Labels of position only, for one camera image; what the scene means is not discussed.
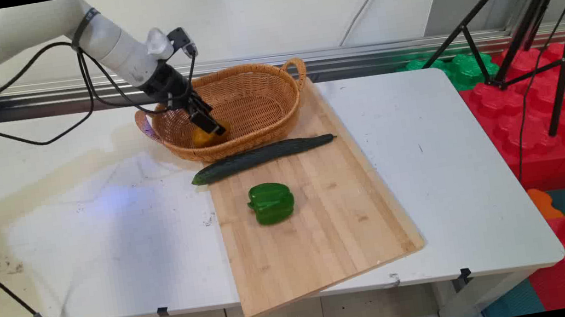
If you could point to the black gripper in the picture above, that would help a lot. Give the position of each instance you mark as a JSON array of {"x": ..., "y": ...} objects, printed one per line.
[{"x": 169, "y": 83}]

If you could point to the yellow orange fruit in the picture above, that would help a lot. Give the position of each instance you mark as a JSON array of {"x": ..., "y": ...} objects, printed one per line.
[{"x": 202, "y": 138}]

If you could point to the long dark green cucumber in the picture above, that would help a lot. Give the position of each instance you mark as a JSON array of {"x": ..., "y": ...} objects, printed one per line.
[{"x": 260, "y": 157}]

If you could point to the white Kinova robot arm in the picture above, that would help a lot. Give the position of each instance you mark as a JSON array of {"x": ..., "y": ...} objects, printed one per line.
[{"x": 21, "y": 29}]

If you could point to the woven wicker basket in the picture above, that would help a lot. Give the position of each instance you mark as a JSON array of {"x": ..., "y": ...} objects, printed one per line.
[{"x": 252, "y": 102}]

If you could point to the green bell pepper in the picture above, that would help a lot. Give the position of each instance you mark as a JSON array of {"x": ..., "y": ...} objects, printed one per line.
[{"x": 271, "y": 203}]

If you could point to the bamboo cutting board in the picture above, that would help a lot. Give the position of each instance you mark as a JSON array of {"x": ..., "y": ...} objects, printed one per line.
[{"x": 320, "y": 230}]

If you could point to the black table edge clip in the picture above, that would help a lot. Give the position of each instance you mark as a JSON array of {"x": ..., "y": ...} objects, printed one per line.
[
  {"x": 162, "y": 311},
  {"x": 464, "y": 274}
]

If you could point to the green foam block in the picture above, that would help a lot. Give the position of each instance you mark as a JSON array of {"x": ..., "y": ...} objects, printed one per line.
[{"x": 461, "y": 70}]

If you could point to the white table leg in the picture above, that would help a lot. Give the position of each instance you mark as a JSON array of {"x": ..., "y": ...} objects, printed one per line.
[{"x": 474, "y": 300}]

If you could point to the large red foam block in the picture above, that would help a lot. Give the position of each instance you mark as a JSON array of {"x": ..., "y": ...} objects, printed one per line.
[{"x": 539, "y": 133}]

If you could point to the orange foam piece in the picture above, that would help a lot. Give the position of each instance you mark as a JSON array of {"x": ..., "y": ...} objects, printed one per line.
[{"x": 542, "y": 202}]

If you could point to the black tripod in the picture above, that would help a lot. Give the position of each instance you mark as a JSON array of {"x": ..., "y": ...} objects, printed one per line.
[{"x": 554, "y": 4}]

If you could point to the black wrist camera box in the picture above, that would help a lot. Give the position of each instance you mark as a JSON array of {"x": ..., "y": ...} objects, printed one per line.
[{"x": 182, "y": 41}]

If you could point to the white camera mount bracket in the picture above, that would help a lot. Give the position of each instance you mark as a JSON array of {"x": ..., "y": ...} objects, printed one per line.
[{"x": 158, "y": 43}]

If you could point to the aluminium wall rail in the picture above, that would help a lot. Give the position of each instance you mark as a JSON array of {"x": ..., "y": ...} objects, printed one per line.
[{"x": 356, "y": 57}]

